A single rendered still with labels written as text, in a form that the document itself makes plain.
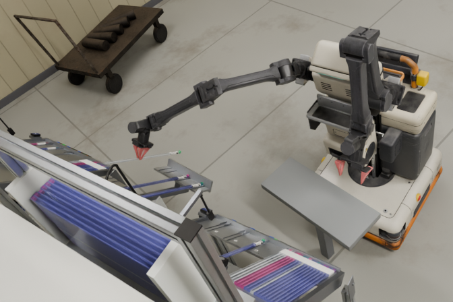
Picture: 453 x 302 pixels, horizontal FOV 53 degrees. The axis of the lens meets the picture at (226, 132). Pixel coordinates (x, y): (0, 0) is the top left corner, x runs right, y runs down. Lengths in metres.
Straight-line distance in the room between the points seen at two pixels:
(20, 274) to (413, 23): 3.87
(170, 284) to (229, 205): 2.16
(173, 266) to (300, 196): 1.42
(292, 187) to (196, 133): 1.51
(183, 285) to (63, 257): 0.30
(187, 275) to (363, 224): 1.31
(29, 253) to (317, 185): 1.60
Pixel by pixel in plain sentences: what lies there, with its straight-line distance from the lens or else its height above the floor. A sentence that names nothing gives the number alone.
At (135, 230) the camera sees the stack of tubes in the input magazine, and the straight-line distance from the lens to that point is 1.23.
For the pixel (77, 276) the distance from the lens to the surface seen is 1.15.
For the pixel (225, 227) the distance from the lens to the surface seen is 2.23.
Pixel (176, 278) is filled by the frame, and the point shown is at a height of 1.63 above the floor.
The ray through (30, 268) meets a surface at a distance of 1.24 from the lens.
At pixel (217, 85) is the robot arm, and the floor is 1.39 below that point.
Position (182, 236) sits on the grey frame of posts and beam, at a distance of 0.86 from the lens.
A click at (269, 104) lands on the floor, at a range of 3.83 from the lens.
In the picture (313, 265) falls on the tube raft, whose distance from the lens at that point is 2.04.
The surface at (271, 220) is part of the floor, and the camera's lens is 3.11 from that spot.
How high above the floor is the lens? 2.59
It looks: 44 degrees down
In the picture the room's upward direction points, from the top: 21 degrees counter-clockwise
